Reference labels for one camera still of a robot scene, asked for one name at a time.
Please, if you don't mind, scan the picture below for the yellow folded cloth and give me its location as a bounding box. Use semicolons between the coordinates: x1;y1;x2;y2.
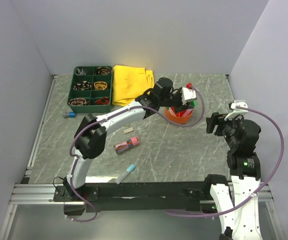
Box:
112;65;155;107

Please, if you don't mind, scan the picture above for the orange navy rolled tie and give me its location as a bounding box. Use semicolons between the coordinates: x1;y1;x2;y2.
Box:
95;97;110;106

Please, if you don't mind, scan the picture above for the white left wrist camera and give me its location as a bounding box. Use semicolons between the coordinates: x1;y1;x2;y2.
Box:
181;83;197;104

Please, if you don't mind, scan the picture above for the blue grey cylinder object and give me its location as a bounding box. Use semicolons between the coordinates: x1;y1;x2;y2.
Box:
62;112;76;119

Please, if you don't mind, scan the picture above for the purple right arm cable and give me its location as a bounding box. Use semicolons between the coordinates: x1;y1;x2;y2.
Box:
165;104;284;218

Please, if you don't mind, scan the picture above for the orange round divided container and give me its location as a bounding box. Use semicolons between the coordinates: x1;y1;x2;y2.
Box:
164;107;193;125

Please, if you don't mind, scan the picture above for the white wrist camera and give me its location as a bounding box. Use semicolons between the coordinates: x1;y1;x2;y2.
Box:
224;100;248;121
181;83;197;104

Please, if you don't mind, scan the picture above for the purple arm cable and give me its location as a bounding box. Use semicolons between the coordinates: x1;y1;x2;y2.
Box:
165;104;284;218
68;83;205;223

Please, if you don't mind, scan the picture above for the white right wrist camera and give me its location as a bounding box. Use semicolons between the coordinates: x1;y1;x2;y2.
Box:
224;100;248;121

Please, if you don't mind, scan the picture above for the black green highlighter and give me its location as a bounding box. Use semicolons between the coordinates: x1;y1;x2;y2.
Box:
187;101;196;109

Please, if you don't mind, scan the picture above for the aluminium rail frame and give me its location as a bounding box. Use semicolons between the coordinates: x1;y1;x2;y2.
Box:
0;74;284;240

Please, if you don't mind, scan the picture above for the grey rolled item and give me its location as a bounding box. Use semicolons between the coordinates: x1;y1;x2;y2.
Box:
74;68;87;76

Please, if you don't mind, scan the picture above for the black white rolled tie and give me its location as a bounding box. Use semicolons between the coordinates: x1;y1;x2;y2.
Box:
72;81;92;91

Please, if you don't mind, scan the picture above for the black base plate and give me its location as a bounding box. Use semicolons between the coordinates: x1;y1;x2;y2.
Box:
53;181;232;213

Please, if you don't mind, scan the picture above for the green compartment tray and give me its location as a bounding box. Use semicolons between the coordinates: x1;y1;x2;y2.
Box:
67;66;113;114

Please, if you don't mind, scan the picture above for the clear tube blue cap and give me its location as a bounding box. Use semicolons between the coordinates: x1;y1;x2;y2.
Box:
115;164;136;184

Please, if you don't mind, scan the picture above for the dark brown rolled tie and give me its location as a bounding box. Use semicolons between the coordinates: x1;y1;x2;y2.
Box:
95;66;112;76

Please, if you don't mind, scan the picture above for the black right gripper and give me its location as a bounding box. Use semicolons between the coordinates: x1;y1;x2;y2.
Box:
205;111;242;148

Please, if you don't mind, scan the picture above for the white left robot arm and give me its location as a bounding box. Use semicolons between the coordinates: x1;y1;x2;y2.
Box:
63;77;200;201

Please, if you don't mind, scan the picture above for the yellow black rolled tie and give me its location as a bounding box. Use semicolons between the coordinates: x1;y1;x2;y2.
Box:
93;81;109;91

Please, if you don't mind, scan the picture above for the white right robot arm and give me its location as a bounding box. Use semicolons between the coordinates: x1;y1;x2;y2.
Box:
203;112;262;240

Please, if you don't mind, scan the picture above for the beige eraser block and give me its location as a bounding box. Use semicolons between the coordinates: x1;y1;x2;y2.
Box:
123;127;134;134

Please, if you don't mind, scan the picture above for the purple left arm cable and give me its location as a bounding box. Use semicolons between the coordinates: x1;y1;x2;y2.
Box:
68;83;205;223

